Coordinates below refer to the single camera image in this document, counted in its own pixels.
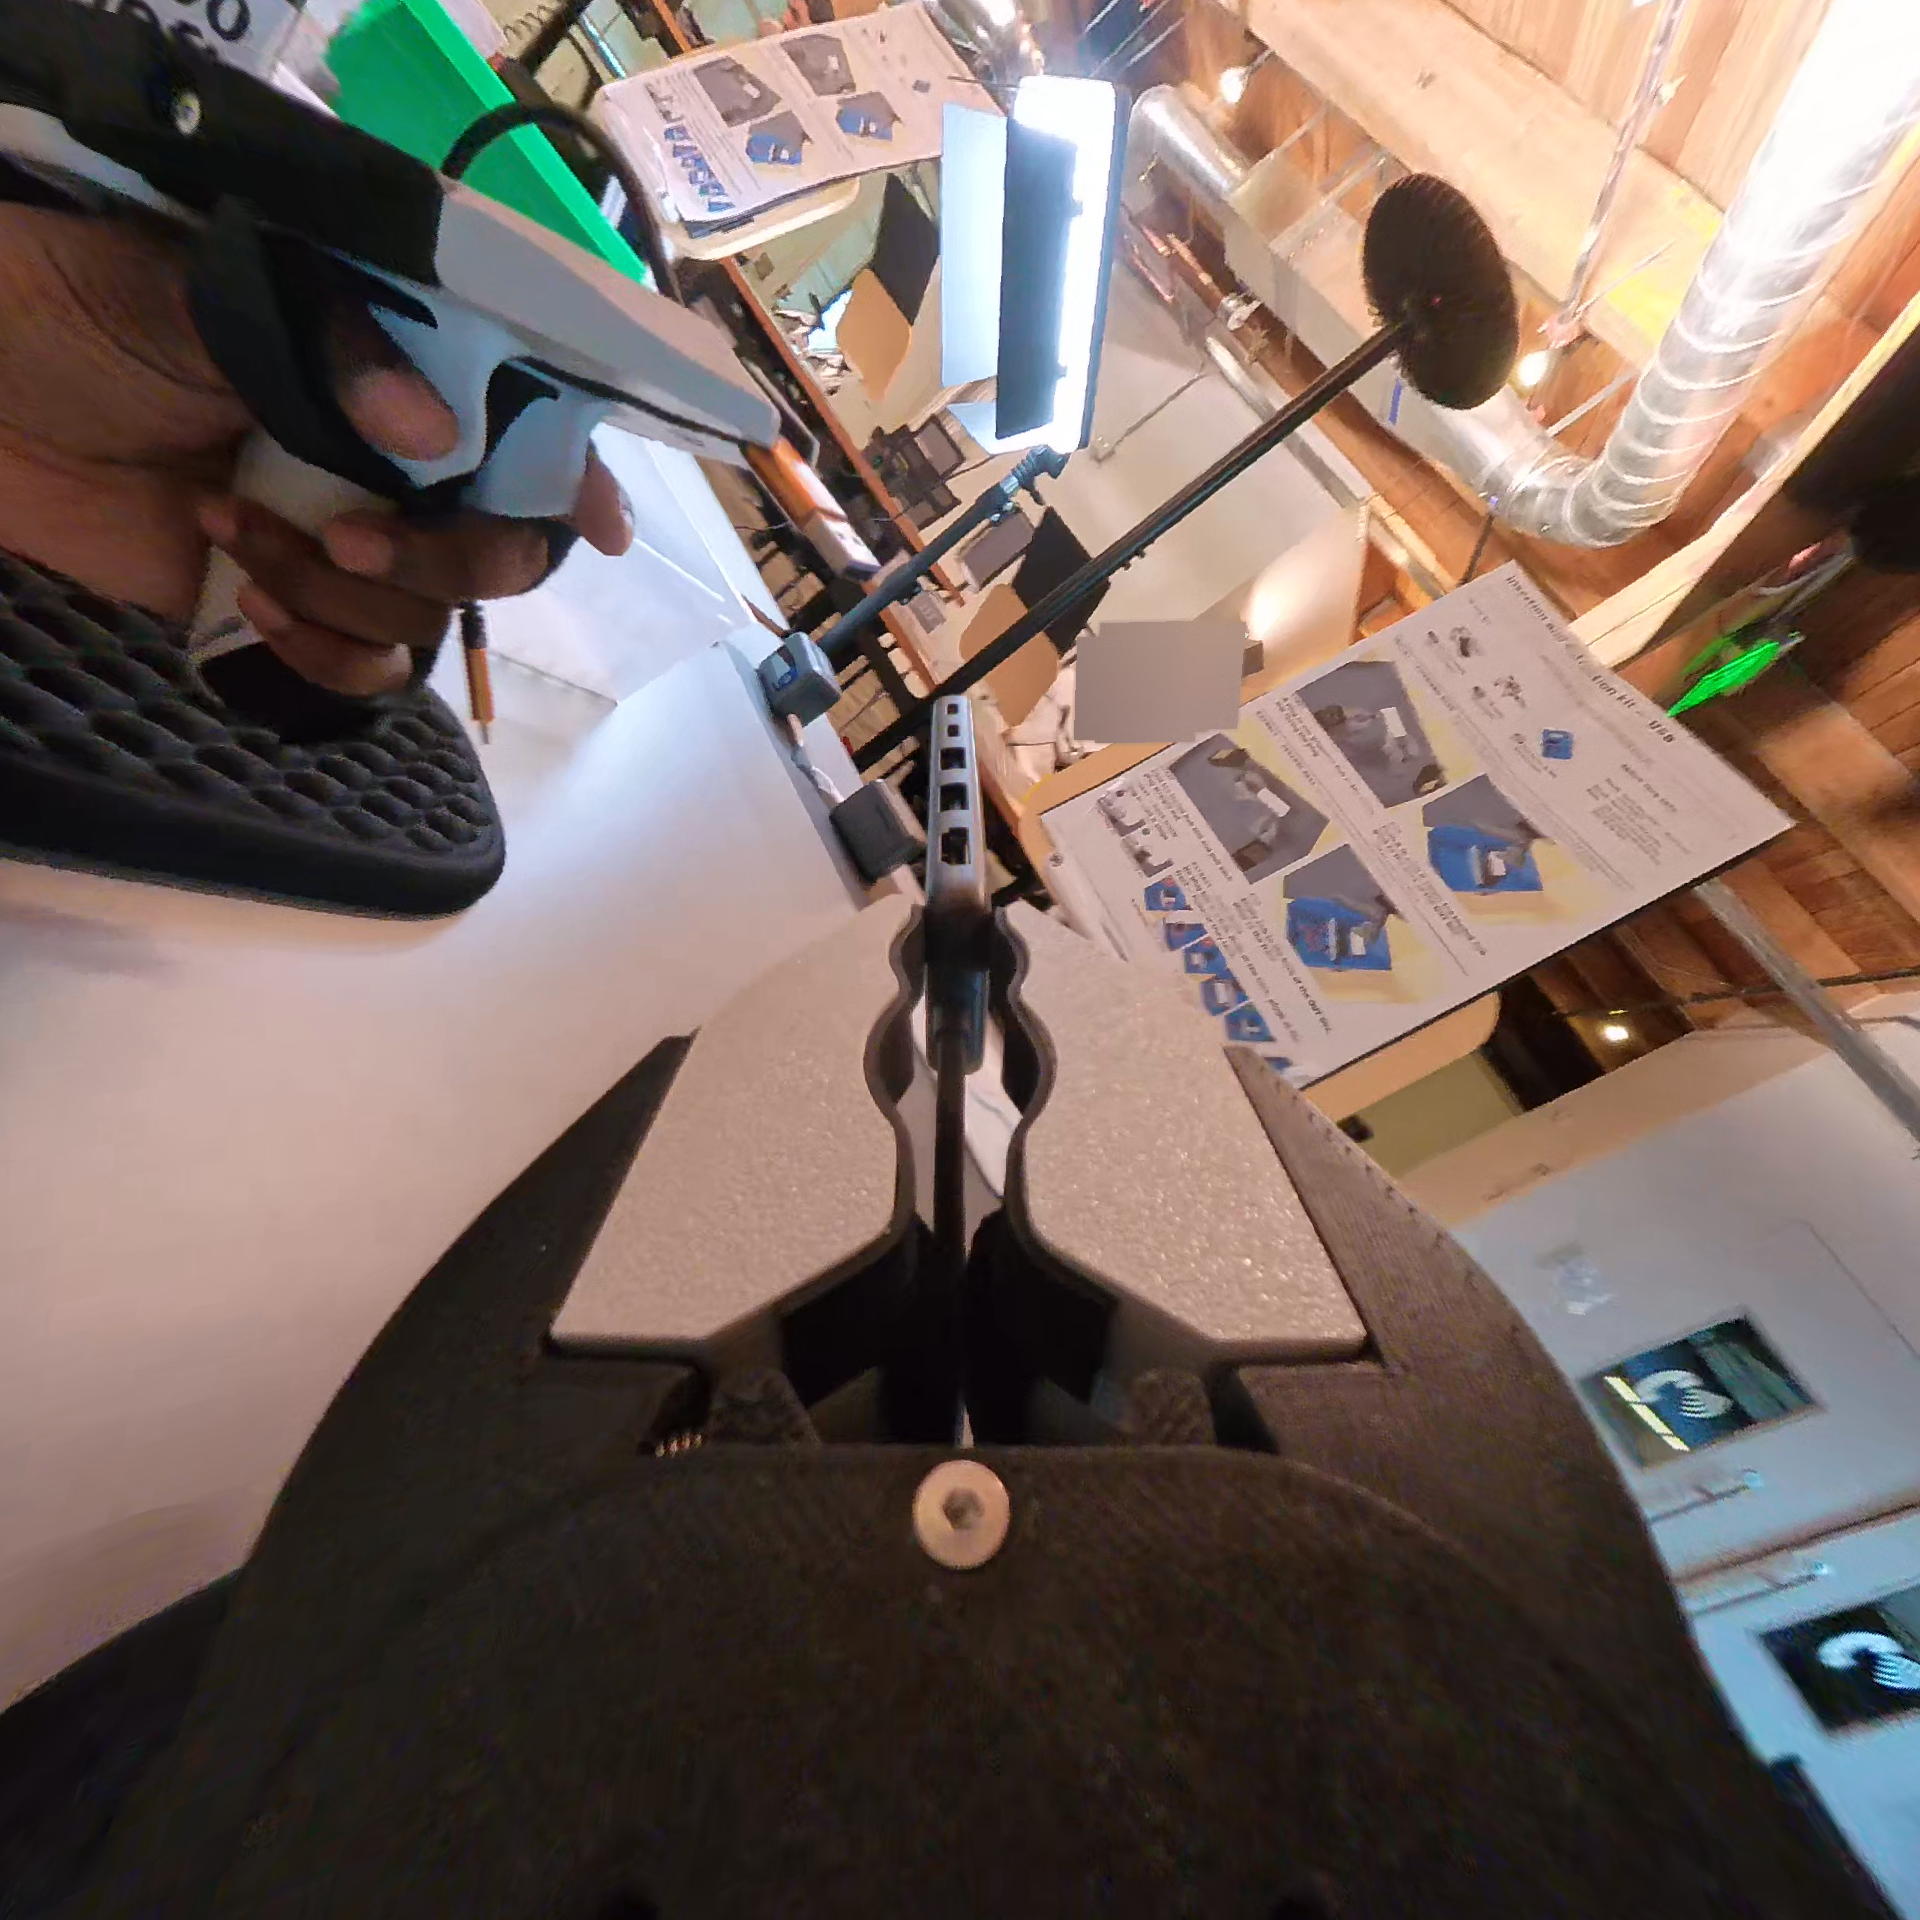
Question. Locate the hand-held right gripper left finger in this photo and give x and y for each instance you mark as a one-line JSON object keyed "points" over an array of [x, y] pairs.
{"points": [[752, 1138]]}

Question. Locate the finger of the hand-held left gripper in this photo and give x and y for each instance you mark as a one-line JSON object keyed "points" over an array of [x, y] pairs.
{"points": [[599, 315]]}

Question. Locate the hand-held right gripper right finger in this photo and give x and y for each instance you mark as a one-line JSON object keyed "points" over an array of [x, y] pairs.
{"points": [[1173, 1152]]}

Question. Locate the grey usb hub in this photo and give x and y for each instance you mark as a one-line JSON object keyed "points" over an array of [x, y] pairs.
{"points": [[954, 809]]}

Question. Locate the person's left hand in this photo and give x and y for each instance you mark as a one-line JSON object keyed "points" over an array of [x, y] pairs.
{"points": [[104, 388]]}

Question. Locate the green panel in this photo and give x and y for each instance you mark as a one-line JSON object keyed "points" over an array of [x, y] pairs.
{"points": [[448, 91]]}

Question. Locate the small instruction poster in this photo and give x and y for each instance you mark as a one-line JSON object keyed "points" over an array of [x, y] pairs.
{"points": [[781, 104]]}

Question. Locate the black table clamp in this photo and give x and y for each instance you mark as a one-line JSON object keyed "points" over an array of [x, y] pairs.
{"points": [[879, 831]]}

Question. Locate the light stand pole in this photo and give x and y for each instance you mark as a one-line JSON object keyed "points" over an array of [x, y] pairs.
{"points": [[930, 545]]}

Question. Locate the large instruction poster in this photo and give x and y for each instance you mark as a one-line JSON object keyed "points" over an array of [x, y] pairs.
{"points": [[1424, 842]]}

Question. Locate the blue-grey table clamp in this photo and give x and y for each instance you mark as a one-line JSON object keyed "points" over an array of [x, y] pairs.
{"points": [[797, 684]]}

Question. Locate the studio light panel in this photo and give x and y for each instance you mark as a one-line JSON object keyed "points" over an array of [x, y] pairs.
{"points": [[1050, 254]]}

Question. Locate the black honeycomb pad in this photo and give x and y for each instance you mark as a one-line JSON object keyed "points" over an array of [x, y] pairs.
{"points": [[224, 768]]}

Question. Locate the green exit sign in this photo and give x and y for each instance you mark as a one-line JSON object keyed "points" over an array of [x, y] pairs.
{"points": [[1732, 671]]}

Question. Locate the black round disc on pole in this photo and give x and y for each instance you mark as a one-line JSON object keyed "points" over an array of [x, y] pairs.
{"points": [[1444, 289]]}

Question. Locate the framed wall picture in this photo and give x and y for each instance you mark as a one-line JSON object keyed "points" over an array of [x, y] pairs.
{"points": [[1851, 1656], [1693, 1391]]}

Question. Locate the rectangular metal air duct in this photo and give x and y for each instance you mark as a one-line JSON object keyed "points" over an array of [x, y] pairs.
{"points": [[1246, 212]]}

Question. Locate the silver flexible air duct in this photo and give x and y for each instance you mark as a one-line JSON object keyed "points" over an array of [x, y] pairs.
{"points": [[1740, 302]]}

